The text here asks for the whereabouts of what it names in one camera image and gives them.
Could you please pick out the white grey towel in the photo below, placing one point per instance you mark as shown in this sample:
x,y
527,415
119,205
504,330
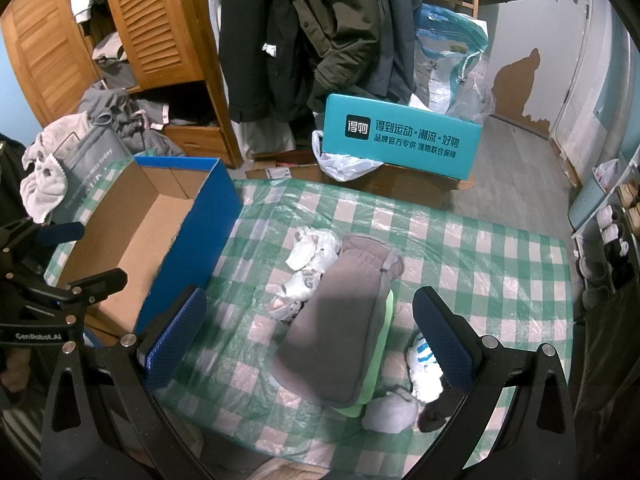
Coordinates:
x,y
45,186

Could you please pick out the wooden louvered wardrobe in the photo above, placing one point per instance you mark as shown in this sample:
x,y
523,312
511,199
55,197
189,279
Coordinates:
x,y
169,47

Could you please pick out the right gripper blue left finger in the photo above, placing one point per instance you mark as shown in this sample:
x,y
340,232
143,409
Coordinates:
x,y
169,336

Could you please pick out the dark hanging jackets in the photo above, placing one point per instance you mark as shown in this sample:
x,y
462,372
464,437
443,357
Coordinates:
x,y
281,58

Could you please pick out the black sock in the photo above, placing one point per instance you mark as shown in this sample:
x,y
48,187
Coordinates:
x,y
435,414

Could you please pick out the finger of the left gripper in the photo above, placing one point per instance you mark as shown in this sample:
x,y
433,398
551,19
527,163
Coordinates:
x,y
100,286
55,234

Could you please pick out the green checkered tablecloth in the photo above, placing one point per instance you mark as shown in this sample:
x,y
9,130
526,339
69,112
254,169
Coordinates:
x,y
507,283

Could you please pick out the blue white large bag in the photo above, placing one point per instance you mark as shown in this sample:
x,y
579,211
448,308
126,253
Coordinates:
x,y
449,64

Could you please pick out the grey tote bag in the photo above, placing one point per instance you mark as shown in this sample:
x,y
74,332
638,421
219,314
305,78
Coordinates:
x,y
85,166

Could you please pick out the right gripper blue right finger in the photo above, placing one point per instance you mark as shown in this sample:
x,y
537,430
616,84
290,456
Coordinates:
x,y
452,339

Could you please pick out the light green plastic bag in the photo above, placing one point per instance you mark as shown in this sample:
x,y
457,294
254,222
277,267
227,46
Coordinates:
x,y
369,382

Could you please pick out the teal shipping box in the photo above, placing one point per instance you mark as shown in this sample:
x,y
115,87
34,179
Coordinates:
x,y
400,135

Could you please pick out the brown cardboard box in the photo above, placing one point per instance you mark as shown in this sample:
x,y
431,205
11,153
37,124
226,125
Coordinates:
x,y
399,183

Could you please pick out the white plastic bag under box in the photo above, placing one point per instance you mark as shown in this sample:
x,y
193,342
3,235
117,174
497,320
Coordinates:
x,y
341,168

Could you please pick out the shoe rack with shoes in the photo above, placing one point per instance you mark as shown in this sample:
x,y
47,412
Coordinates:
x,y
607,242

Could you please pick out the grey clothes pile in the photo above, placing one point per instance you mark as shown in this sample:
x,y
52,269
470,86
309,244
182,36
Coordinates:
x,y
138,123

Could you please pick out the grey sock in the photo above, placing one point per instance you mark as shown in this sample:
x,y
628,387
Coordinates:
x,y
392,413

